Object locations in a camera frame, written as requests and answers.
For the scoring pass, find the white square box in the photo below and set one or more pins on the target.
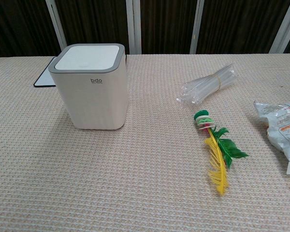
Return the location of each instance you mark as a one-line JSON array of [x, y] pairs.
[[91, 101]]

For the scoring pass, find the green yellow feather shuttlecock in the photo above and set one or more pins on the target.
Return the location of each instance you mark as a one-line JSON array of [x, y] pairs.
[[203, 118]]

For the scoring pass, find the beige woven tablecloth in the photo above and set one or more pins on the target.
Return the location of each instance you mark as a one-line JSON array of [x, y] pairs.
[[135, 174]]

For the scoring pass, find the dark pleated curtain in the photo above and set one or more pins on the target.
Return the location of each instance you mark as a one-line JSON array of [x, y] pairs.
[[94, 24]]

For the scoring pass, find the black-framed whiteboard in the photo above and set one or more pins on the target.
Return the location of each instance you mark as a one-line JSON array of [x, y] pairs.
[[44, 78]]

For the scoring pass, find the silver snack bag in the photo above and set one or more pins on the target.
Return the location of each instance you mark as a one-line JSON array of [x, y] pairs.
[[280, 130]]

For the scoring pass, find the white metal frame post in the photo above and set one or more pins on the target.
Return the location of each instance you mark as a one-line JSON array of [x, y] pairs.
[[129, 24], [197, 24], [52, 21], [286, 31]]

